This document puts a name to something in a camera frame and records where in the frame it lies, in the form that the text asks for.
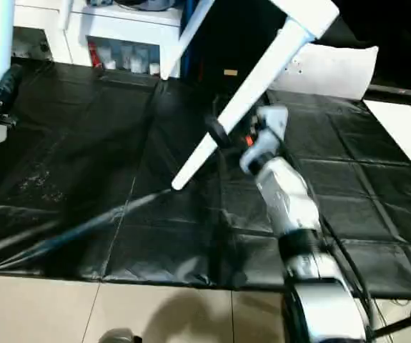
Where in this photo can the black work mat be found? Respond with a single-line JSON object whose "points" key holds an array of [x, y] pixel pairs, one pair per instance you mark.
{"points": [[334, 178]]}

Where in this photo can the white glass-door cabinet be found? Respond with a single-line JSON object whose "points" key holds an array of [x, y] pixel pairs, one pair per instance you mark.
{"points": [[119, 25]]}

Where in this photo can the black robot foot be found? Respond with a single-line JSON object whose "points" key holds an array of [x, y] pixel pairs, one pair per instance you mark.
{"points": [[121, 336]]}

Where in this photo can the black metal frame bar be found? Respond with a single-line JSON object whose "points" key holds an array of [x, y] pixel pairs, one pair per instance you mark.
{"points": [[405, 325]]}

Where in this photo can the grey cushion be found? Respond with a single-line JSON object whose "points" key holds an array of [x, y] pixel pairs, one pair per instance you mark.
{"points": [[334, 71]]}

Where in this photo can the white board on right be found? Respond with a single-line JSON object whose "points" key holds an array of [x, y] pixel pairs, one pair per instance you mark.
{"points": [[405, 135]]}

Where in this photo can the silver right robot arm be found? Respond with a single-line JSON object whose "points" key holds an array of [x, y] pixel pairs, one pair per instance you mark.
{"points": [[291, 203]]}

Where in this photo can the small white jar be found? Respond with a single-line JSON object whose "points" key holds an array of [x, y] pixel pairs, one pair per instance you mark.
{"points": [[154, 68], [137, 63], [110, 65]]}

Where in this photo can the grey round helmet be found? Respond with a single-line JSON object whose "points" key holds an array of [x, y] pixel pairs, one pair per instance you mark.
{"points": [[144, 3]]}

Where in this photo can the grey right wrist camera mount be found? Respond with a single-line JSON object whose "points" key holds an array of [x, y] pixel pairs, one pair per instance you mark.
{"points": [[271, 128]]}

